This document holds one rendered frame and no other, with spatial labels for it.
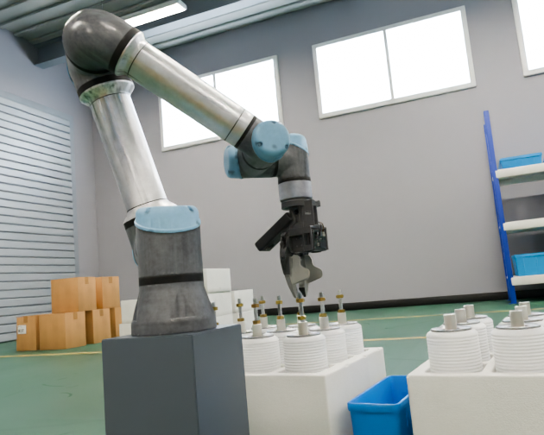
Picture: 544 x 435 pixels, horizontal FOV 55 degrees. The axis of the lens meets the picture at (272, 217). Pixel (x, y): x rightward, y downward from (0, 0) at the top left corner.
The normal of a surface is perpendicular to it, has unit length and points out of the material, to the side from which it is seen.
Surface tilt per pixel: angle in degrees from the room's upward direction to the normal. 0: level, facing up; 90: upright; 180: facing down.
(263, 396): 90
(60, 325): 90
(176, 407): 90
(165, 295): 72
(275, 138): 90
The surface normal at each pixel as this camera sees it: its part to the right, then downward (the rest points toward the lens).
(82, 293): 0.93, -0.13
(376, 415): -0.48, -0.04
